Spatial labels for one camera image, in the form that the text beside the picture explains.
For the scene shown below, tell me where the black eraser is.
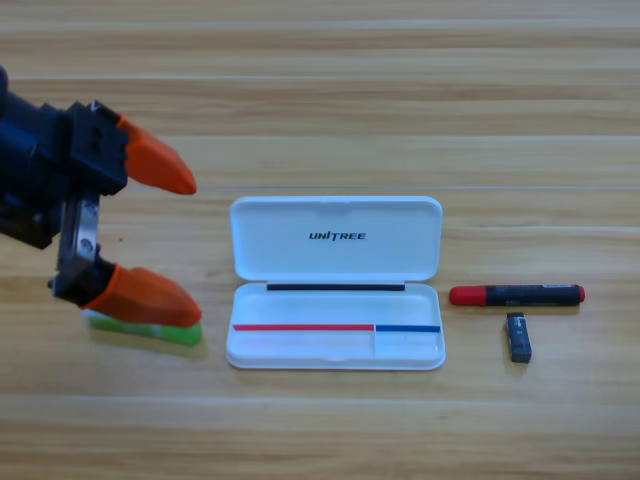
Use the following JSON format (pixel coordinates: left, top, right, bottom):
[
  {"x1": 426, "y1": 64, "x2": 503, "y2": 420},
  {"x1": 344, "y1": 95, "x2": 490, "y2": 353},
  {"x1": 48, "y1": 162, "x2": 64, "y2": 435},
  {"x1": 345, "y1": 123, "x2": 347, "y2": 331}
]
[{"x1": 505, "y1": 311, "x2": 533, "y2": 365}]

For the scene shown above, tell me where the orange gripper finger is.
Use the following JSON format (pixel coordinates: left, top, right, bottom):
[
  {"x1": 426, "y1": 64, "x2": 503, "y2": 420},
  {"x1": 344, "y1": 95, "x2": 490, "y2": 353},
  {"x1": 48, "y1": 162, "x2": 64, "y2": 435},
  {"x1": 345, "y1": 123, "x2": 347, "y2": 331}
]
[{"x1": 48, "y1": 257, "x2": 203, "y2": 329}]

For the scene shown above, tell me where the red and black marker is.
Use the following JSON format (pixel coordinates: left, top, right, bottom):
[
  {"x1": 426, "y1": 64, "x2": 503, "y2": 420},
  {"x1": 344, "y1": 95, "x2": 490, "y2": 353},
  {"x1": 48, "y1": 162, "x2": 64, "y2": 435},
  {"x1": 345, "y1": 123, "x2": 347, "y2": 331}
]
[{"x1": 448, "y1": 283, "x2": 586, "y2": 308}]

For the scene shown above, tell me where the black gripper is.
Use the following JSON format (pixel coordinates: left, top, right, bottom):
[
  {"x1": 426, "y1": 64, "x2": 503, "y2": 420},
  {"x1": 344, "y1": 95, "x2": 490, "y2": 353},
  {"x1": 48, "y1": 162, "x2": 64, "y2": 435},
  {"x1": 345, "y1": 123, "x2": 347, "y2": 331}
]
[{"x1": 0, "y1": 92, "x2": 198, "y2": 274}]

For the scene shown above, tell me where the green highlighter pen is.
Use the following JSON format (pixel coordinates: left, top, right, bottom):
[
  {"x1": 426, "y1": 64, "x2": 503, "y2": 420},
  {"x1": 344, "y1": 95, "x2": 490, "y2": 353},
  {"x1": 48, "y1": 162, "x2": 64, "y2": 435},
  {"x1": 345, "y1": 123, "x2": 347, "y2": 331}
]
[{"x1": 82, "y1": 308, "x2": 204, "y2": 347}]

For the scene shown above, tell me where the white Unitree pencil case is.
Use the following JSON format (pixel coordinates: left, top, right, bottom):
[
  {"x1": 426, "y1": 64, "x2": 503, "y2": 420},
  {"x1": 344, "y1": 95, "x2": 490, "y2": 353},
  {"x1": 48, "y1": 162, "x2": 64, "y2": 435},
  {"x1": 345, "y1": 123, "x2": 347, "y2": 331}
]
[{"x1": 225, "y1": 195, "x2": 447, "y2": 372}]

